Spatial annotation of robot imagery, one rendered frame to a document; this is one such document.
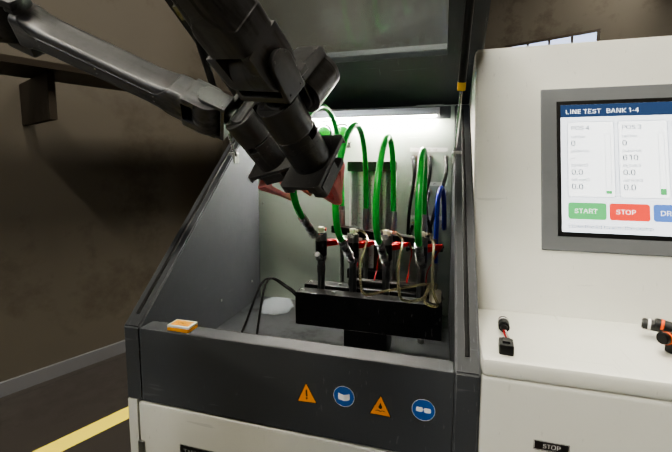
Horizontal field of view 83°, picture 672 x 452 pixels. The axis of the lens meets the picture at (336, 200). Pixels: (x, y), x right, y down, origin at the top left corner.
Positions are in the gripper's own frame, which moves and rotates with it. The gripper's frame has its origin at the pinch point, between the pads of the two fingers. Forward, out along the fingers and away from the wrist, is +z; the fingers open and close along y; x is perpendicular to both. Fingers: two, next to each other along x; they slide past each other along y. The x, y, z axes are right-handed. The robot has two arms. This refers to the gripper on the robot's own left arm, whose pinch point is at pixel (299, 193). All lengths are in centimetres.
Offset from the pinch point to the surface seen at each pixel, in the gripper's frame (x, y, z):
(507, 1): -742, -39, 292
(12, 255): -26, 217, 20
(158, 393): 36, 33, 14
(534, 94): -32, -44, 14
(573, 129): -24, -50, 21
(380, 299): 8.3, -6.5, 29.0
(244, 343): 26.4, 11.0, 10.8
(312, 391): 31.2, -0.4, 20.0
